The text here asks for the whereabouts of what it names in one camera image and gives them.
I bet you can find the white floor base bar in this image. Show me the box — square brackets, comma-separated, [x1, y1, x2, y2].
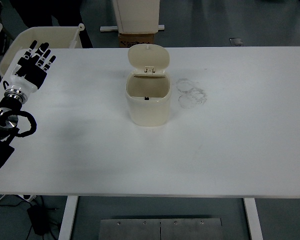
[99, 24, 166, 33]

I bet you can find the black power adapter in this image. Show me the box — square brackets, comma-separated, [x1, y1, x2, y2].
[26, 204, 51, 236]

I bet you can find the white upright cabinet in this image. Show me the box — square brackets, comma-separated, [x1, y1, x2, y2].
[111, 0, 161, 35]

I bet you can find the white table leg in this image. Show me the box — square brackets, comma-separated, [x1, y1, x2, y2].
[243, 197, 264, 240]
[57, 196, 79, 240]

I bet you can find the black cable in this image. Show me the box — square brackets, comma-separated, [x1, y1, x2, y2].
[0, 196, 62, 240]

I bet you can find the cream plastic trash bin body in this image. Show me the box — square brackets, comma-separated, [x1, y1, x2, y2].
[125, 70, 172, 128]

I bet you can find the person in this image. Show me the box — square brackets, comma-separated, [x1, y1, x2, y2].
[46, 0, 94, 49]

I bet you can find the large cream plastic tub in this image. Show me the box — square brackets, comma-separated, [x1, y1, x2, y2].
[0, 23, 86, 78]

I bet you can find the brown cardboard box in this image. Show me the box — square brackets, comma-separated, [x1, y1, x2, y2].
[118, 32, 155, 48]

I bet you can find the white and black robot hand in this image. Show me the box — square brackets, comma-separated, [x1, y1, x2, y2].
[2, 39, 57, 94]

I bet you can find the grey metal plate with screws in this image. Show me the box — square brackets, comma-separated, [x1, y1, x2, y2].
[99, 218, 223, 240]

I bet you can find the cream hinged trash bin lid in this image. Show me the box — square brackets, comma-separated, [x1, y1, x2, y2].
[127, 44, 171, 75]

